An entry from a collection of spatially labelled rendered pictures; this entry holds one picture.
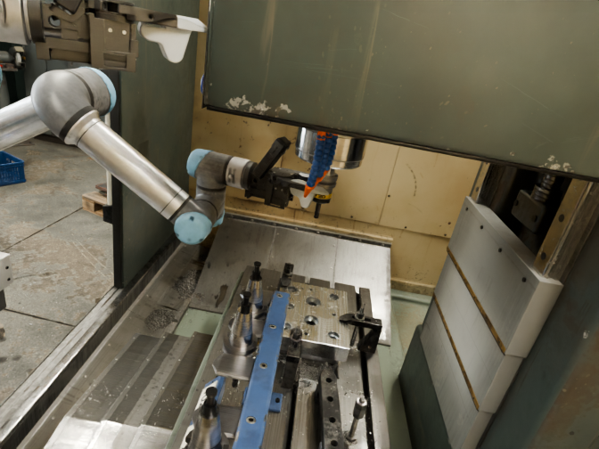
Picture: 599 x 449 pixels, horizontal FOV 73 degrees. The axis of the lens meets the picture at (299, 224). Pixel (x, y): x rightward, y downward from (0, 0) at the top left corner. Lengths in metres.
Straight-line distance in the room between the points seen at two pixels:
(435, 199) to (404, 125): 1.51
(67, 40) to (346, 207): 1.64
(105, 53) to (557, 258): 0.81
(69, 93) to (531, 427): 1.13
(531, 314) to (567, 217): 0.20
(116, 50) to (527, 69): 0.53
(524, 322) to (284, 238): 1.38
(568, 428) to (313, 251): 1.38
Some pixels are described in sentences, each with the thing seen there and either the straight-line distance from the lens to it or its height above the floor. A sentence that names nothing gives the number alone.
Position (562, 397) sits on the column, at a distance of 0.91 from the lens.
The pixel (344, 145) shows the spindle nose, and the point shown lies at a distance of 0.86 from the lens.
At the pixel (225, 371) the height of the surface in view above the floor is 1.22.
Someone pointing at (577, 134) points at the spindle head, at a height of 1.69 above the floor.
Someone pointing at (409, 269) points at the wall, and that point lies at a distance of 2.25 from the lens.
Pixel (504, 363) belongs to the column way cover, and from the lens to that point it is 0.98.
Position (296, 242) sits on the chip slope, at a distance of 2.06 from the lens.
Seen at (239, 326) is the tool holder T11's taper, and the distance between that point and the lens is 0.75.
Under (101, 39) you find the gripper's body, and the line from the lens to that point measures 0.60.
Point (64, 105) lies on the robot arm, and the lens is 0.98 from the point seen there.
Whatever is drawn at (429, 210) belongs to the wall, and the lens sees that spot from 2.12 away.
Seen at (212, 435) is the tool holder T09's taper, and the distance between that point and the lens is 0.60.
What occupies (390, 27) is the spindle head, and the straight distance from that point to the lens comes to 0.60.
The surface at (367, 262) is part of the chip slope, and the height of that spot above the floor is 0.80.
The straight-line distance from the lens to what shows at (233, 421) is 0.68.
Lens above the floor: 1.74
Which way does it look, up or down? 24 degrees down
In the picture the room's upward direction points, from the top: 11 degrees clockwise
